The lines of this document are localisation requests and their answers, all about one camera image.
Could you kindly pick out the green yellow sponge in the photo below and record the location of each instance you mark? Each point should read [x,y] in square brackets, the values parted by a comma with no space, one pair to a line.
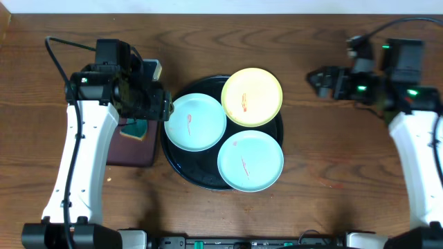
[134,129]

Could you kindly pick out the light green plate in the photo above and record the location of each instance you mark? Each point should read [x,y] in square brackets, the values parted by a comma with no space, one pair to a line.
[197,123]
[250,161]

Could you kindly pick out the rectangular black sponge tray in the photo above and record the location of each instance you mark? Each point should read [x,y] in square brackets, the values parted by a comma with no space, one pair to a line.
[127,152]

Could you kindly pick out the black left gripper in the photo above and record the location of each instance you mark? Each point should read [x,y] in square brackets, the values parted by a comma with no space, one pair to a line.
[161,108]

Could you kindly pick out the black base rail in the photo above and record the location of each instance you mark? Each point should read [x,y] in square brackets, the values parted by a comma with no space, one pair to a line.
[309,239]

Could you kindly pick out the light green plate front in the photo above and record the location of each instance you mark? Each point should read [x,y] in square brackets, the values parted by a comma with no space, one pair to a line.
[250,161]

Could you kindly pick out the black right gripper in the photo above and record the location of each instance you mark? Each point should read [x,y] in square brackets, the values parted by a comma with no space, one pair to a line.
[342,74]

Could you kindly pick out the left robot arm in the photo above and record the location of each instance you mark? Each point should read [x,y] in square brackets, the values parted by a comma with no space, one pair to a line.
[73,216]

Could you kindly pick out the yellow plate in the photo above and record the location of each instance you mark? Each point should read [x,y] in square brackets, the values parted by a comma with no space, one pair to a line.
[251,97]

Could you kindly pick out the round black tray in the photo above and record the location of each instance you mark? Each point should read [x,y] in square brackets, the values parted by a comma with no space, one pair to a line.
[200,168]

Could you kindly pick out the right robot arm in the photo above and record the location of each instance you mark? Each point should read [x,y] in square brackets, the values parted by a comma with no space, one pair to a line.
[413,114]

